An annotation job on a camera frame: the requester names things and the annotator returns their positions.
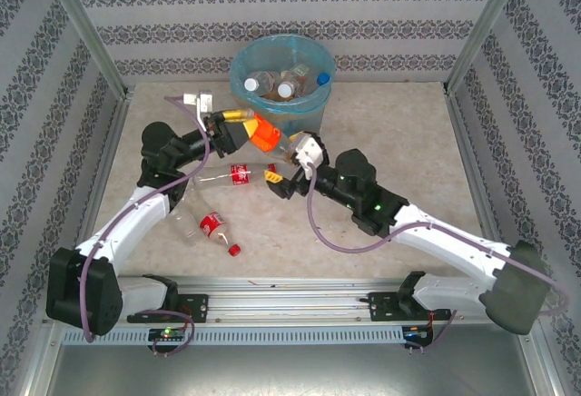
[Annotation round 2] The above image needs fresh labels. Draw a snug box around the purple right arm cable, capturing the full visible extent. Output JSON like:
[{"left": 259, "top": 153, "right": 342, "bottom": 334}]
[{"left": 306, "top": 163, "right": 571, "bottom": 355}]

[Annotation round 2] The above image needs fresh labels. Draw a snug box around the clear bottle bright orange label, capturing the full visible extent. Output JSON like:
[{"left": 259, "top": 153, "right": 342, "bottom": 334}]
[{"left": 247, "top": 113, "right": 300, "bottom": 163}]

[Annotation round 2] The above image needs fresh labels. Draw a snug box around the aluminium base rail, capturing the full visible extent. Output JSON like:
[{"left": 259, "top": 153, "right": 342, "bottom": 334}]
[{"left": 43, "top": 275, "right": 539, "bottom": 324}]

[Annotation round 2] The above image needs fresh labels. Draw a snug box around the cola bottle with red cap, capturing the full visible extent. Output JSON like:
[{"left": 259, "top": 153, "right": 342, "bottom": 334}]
[{"left": 170, "top": 207, "right": 242, "bottom": 259}]

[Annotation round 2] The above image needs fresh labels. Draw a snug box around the small circuit board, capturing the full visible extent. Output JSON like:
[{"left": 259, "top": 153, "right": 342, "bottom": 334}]
[
  {"left": 148, "top": 327, "right": 188, "bottom": 342},
  {"left": 401, "top": 325, "right": 435, "bottom": 342}
]

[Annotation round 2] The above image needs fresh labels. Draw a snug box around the white slotted cable duct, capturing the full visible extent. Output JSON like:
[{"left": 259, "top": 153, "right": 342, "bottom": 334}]
[{"left": 61, "top": 325, "right": 405, "bottom": 347}]

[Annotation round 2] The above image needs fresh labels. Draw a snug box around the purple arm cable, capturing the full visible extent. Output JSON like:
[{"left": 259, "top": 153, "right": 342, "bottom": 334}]
[
  {"left": 306, "top": 163, "right": 571, "bottom": 355},
  {"left": 80, "top": 94, "right": 212, "bottom": 357}
]

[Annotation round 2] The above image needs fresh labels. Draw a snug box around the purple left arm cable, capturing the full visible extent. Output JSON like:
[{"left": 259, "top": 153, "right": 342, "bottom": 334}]
[{"left": 80, "top": 94, "right": 212, "bottom": 357}]

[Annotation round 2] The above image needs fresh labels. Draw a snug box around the grey metal panel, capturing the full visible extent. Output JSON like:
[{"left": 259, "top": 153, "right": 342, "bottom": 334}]
[{"left": 43, "top": 322, "right": 553, "bottom": 396}]

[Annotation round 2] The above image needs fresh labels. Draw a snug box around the aluminium frame post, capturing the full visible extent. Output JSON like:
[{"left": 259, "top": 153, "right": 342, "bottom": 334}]
[
  {"left": 442, "top": 0, "right": 532, "bottom": 96},
  {"left": 35, "top": 0, "right": 135, "bottom": 100}
]

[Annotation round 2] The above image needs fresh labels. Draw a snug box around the long clear cola bottle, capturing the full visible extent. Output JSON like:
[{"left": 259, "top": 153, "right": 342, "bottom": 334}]
[{"left": 192, "top": 163, "right": 276, "bottom": 188}]

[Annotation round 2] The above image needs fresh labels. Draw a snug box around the mesh bin with blue liner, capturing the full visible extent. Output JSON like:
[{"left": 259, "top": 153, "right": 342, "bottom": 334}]
[{"left": 229, "top": 35, "right": 337, "bottom": 136}]

